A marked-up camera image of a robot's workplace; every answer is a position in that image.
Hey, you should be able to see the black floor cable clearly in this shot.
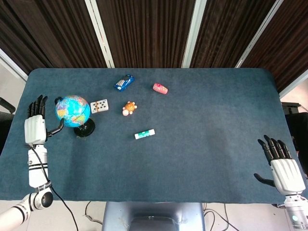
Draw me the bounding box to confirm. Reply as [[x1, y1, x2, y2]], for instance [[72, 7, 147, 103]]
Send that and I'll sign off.
[[203, 202, 241, 231]]

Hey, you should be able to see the blue desktop globe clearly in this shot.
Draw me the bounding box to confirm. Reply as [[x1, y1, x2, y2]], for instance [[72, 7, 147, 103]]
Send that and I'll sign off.
[[54, 95, 96, 138]]

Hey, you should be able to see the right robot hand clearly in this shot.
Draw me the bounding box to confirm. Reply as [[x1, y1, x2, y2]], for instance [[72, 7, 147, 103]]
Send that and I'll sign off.
[[253, 134, 307, 195]]

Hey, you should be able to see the black equipment stand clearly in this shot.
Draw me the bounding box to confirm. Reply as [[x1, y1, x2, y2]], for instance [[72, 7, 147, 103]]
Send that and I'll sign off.
[[281, 102, 308, 178]]

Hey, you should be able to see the green and white glue stick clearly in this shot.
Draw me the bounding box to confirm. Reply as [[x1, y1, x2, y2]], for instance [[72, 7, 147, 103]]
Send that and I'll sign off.
[[134, 129, 156, 140]]

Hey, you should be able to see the blue snack packet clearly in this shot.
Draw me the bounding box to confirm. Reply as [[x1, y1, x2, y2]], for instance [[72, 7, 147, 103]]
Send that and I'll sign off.
[[113, 74, 136, 92]]

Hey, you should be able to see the rubber-banded playing card deck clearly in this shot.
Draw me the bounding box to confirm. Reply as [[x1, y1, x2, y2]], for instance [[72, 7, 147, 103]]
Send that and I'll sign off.
[[90, 99, 109, 114]]

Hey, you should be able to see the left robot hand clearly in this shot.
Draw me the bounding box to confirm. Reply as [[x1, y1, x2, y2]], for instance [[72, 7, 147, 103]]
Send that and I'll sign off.
[[24, 94, 65, 145]]

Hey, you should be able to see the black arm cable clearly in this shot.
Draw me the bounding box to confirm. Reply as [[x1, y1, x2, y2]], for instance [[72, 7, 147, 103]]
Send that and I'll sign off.
[[25, 143, 79, 231]]

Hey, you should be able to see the orange toy turtle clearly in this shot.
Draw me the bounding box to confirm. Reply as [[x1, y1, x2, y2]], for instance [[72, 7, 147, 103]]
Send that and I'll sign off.
[[122, 101, 138, 117]]

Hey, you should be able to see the black office chair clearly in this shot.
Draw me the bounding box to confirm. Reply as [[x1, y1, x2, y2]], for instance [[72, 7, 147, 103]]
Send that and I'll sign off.
[[0, 97, 16, 154]]

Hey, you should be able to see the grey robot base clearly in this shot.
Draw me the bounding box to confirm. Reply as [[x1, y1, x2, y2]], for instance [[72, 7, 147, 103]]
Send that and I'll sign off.
[[102, 201, 206, 231]]

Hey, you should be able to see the blue felt table cloth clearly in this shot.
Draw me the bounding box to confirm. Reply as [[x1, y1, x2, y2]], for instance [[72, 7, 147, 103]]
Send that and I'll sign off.
[[0, 67, 308, 204]]

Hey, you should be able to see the pink snack packet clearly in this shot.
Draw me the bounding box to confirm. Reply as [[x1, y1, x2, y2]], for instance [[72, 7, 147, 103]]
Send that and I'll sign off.
[[153, 83, 169, 95]]

